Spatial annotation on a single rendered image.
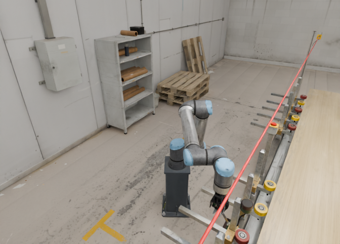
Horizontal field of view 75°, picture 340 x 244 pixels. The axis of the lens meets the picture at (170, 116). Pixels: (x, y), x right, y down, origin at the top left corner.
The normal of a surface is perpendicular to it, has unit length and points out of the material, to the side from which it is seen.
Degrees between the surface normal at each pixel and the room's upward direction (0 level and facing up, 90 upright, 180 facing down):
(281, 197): 0
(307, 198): 0
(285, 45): 90
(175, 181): 90
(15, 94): 90
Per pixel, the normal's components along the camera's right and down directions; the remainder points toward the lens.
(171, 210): -0.02, 0.47
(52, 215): 0.00, -0.88
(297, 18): -0.52, 0.40
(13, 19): 0.86, 0.24
